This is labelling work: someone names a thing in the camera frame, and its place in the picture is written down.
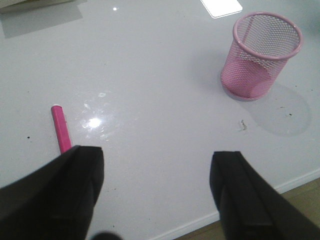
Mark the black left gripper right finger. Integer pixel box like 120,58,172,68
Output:
209,151,320,240

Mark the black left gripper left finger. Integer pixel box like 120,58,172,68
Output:
0,145,104,240

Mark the pink red marker pen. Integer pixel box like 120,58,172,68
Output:
51,105,72,154

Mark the pink mesh pen holder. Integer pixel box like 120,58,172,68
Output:
220,12,303,101

